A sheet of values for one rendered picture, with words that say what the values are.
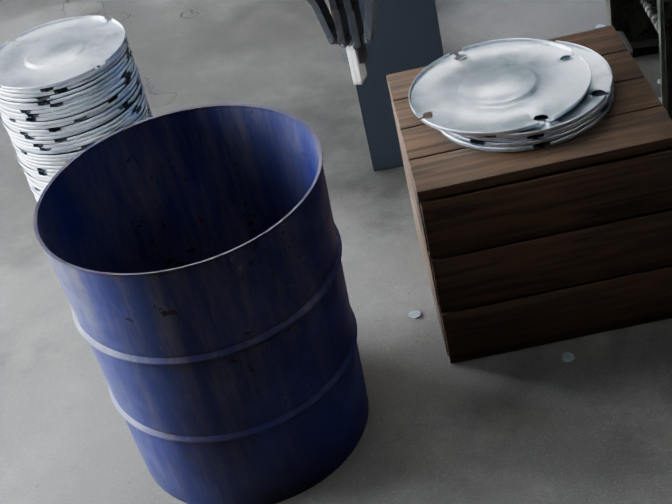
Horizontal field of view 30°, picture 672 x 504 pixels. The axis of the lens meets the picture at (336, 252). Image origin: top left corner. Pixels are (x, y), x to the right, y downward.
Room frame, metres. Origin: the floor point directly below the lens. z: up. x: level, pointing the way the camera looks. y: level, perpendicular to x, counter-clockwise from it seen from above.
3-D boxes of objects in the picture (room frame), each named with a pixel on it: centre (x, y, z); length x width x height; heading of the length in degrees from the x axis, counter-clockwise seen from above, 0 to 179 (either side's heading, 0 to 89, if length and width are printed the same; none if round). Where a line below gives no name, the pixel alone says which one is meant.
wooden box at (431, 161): (1.73, -0.35, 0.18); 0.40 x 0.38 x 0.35; 87
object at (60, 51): (2.34, 0.45, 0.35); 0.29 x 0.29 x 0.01
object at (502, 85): (1.73, -0.32, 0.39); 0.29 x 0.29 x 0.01
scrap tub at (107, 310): (1.53, 0.19, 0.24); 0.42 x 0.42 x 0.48
